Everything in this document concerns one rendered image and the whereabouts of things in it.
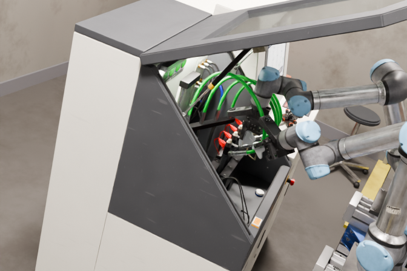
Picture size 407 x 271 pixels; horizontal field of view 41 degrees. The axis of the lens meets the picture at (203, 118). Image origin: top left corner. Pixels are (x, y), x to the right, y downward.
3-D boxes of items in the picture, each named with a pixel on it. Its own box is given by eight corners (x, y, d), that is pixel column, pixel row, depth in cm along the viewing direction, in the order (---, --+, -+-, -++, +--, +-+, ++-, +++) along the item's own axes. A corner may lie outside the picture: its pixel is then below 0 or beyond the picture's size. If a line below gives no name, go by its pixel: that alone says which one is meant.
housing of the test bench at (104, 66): (77, 343, 256) (144, 51, 189) (26, 316, 262) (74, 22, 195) (189, 200, 377) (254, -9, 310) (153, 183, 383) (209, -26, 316)
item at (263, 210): (242, 269, 212) (254, 238, 204) (232, 264, 213) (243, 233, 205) (279, 194, 265) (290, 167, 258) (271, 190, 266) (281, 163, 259)
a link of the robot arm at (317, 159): (340, 168, 186) (327, 138, 187) (324, 177, 178) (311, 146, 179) (321, 174, 191) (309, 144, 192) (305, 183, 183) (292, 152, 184)
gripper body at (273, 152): (265, 162, 201) (283, 156, 191) (257, 140, 202) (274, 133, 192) (281, 156, 205) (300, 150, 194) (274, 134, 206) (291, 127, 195)
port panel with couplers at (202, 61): (188, 118, 253) (206, 57, 239) (181, 115, 254) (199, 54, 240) (198, 108, 264) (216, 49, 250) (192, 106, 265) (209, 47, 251)
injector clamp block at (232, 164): (218, 205, 237) (228, 177, 230) (197, 196, 239) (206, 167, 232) (241, 172, 266) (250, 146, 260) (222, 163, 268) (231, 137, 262)
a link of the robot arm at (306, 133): (309, 147, 177) (298, 122, 178) (290, 153, 187) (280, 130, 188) (326, 139, 181) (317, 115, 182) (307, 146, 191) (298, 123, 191)
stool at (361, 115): (370, 170, 487) (396, 115, 462) (354, 194, 443) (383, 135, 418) (318, 144, 505) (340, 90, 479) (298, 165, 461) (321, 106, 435)
